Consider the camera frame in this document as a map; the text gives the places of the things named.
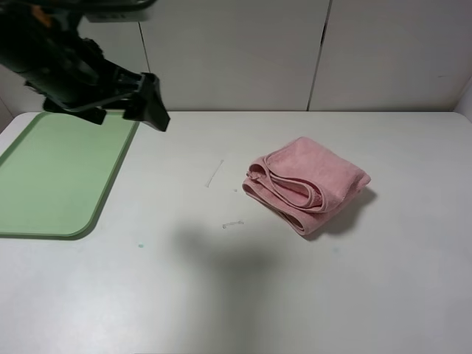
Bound pink terry towel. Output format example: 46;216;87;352
242;137;371;238

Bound green plastic tray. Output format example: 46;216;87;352
1;112;139;240

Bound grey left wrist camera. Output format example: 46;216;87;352
79;0;157;23

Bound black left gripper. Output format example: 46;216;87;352
1;1;170;132

